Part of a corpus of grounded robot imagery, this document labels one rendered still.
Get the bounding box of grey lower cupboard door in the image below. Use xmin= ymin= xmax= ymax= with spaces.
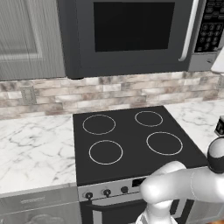
xmin=0 ymin=202 xmax=83 ymax=224

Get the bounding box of white microwave door handle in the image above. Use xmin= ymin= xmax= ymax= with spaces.
xmin=178 ymin=0 xmax=200 ymax=62

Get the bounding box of dark grey microwave door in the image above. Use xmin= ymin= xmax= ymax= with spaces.
xmin=64 ymin=0 xmax=196 ymax=79

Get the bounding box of black jar with grey lid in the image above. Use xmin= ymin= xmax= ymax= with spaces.
xmin=213 ymin=115 xmax=224 ymax=137

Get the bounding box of dark oven door handle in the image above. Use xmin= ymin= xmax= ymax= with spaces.
xmin=85 ymin=199 xmax=152 ymax=212

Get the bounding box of black oven door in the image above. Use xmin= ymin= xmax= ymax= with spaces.
xmin=79 ymin=198 xmax=195 ymax=224

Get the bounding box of grey lower cupboard run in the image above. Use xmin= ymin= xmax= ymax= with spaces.
xmin=185 ymin=200 xmax=224 ymax=224

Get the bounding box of grey drawer front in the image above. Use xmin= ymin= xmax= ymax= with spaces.
xmin=0 ymin=185 xmax=80 ymax=216

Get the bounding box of grey wall socket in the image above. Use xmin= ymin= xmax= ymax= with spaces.
xmin=19 ymin=86 xmax=38 ymax=106

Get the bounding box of grey upper cupboard door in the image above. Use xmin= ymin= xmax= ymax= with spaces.
xmin=0 ymin=0 xmax=67 ymax=81

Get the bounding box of black hob stove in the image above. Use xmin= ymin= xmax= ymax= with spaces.
xmin=72 ymin=105 xmax=210 ymax=205

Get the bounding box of grey cupboard door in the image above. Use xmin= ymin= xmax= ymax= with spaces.
xmin=0 ymin=202 xmax=83 ymax=224
xmin=0 ymin=0 xmax=67 ymax=81

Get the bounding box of dark grey microwave oven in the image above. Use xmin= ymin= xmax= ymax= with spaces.
xmin=56 ymin=0 xmax=224 ymax=81

